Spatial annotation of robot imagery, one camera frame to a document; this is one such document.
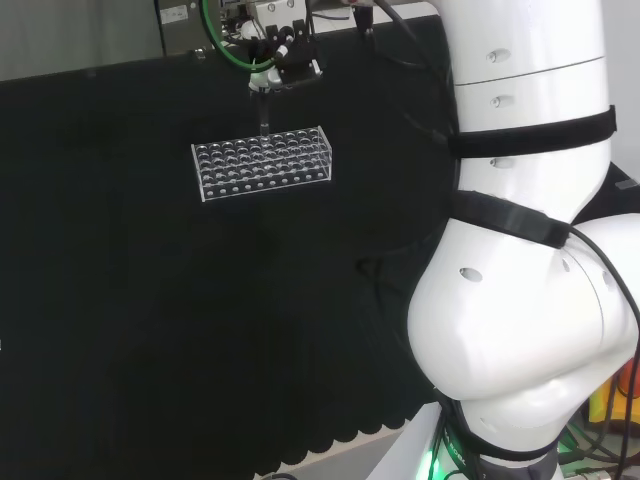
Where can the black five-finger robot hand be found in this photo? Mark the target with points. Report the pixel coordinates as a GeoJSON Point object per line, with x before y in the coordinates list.
{"type": "Point", "coordinates": [295, 55]}

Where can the clear glass test tube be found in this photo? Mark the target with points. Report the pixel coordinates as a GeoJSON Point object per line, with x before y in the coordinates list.
{"type": "Point", "coordinates": [263, 112]}

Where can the clear plastic test tube rack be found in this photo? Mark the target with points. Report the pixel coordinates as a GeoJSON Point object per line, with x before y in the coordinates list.
{"type": "Point", "coordinates": [260, 165]}

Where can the silver cloth clip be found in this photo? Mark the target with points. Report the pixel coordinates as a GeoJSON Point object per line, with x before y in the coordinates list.
{"type": "Point", "coordinates": [199, 55]}
{"type": "Point", "coordinates": [627, 184]}

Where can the grey metal cabinet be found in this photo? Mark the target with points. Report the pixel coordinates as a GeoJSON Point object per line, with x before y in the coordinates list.
{"type": "Point", "coordinates": [182, 25]}

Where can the black bench cloth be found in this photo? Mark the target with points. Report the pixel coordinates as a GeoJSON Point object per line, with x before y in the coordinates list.
{"type": "Point", "coordinates": [200, 300]}

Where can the pale board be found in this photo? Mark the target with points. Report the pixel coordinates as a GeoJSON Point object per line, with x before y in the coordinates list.
{"type": "Point", "coordinates": [350, 452]}

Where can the yellow stop button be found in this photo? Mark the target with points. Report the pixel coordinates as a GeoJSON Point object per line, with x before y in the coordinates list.
{"type": "Point", "coordinates": [617, 400]}

